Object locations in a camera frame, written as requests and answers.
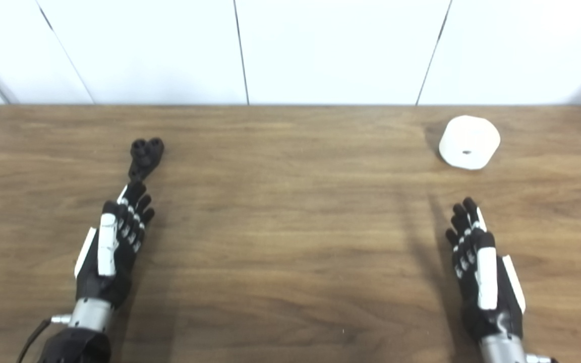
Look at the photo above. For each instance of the round white plastic piece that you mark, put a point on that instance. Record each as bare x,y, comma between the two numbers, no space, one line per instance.
469,136

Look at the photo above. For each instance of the black plastic holder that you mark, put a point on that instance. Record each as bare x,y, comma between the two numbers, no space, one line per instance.
142,156

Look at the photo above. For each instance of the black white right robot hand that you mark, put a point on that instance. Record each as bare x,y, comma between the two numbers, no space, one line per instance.
472,297

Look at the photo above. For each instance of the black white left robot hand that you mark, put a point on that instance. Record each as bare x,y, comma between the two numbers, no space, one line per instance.
116,272

